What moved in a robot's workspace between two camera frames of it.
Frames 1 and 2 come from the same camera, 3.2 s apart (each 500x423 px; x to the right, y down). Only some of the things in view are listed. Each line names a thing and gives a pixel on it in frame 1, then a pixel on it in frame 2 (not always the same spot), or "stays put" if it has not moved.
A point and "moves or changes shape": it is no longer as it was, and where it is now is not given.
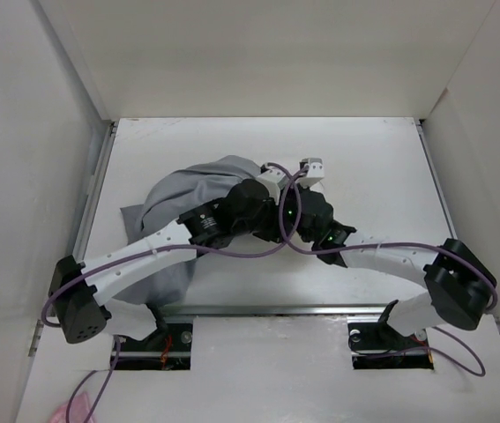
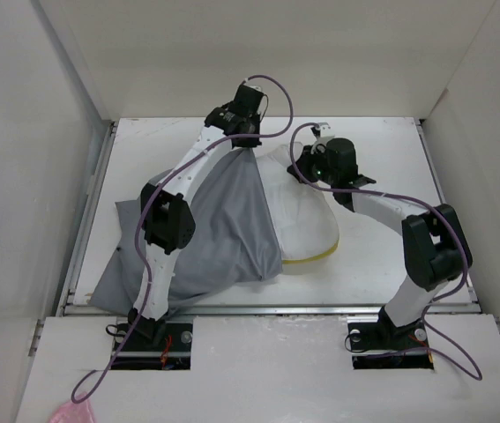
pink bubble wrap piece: [78, 411] stays put
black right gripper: [295, 189] to [305, 157]
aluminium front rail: [271, 311] stays put
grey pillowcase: [167, 200] moves or changes shape
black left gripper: [273, 233] to [249, 144]
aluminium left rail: [95, 189] stays put
